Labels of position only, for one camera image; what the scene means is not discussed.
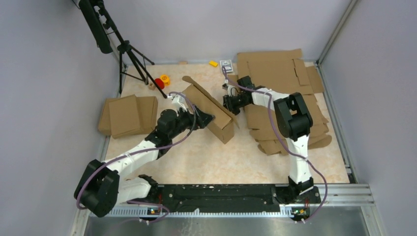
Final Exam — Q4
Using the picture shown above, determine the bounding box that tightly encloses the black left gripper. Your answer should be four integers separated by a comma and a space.
169, 104, 214, 139

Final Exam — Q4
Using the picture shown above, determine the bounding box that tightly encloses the yellow round toy block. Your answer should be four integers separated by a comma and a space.
159, 74, 171, 86

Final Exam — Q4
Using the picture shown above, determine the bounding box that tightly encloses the folded cardboard box at left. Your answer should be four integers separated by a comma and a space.
97, 95, 158, 139

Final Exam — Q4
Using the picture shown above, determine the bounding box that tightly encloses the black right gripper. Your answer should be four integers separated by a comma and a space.
219, 95, 249, 121

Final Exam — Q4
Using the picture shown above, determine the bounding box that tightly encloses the black camera tripod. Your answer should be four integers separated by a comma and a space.
73, 0, 168, 98

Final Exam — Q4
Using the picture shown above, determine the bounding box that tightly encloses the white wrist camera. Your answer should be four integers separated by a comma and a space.
222, 83, 239, 96
168, 92, 189, 113

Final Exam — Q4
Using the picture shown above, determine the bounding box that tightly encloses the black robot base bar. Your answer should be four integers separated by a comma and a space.
134, 184, 322, 213

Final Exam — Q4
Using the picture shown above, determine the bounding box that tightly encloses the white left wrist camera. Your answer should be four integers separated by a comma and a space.
168, 92, 189, 113

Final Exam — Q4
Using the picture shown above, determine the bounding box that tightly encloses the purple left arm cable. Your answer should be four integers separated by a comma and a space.
75, 91, 198, 225

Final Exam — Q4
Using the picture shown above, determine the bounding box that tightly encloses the small printed card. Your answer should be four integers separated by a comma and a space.
219, 60, 234, 74

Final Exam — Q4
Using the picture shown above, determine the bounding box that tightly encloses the yellow rectangular block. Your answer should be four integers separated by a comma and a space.
209, 60, 218, 67

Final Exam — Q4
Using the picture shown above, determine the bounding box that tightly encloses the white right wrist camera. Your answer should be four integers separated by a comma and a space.
222, 83, 239, 96

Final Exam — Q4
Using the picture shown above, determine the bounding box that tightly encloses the large cardboard box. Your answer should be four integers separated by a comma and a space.
182, 76, 238, 144

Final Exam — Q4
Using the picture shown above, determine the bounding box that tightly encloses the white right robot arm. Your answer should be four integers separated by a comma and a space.
223, 76, 314, 203

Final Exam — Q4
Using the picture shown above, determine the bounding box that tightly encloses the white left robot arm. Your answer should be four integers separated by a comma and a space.
74, 106, 215, 217

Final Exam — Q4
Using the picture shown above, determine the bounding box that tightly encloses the stack of flat cardboard blanks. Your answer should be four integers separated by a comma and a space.
223, 49, 332, 155

